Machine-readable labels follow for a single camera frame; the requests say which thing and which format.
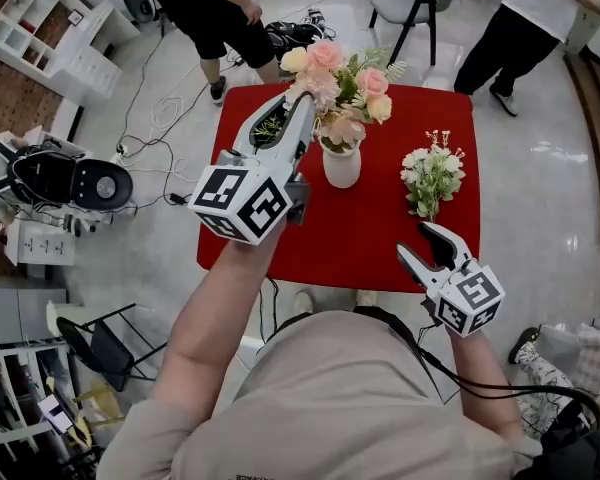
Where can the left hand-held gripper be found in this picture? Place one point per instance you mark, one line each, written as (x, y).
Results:
(240, 200)

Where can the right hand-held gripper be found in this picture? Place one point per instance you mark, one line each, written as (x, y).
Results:
(467, 298)

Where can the white flowers bunch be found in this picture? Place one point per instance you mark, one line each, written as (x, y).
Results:
(432, 178)

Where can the white ceramic vase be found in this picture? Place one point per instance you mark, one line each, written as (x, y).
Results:
(341, 168)

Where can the pink flowers bunch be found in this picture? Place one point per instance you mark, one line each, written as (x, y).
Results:
(350, 93)

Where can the person's right forearm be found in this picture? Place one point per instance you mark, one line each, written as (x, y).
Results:
(480, 368)

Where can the person's left forearm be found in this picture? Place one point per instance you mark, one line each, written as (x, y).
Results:
(215, 313)

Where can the red tablecloth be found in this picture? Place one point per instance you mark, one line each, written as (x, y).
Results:
(360, 238)

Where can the person's white shoe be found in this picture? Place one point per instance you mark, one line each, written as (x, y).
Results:
(366, 298)
(304, 302)

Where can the checked fabric bag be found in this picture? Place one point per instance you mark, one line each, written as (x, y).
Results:
(585, 353)

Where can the person's beige shirt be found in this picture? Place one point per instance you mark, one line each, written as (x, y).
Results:
(330, 408)

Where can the wooden bench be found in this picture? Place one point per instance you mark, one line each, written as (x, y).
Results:
(597, 138)

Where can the white and black robot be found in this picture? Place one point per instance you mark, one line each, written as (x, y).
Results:
(55, 178)

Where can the white shelf unit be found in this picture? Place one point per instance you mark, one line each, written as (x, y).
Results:
(55, 33)

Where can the black backpack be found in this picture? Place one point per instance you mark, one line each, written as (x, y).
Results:
(575, 448)

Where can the small white drawer box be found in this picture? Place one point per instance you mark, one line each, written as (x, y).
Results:
(40, 243)

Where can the black folding chair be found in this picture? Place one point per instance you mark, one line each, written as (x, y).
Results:
(105, 348)

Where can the smartphone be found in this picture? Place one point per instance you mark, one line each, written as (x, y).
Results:
(56, 413)

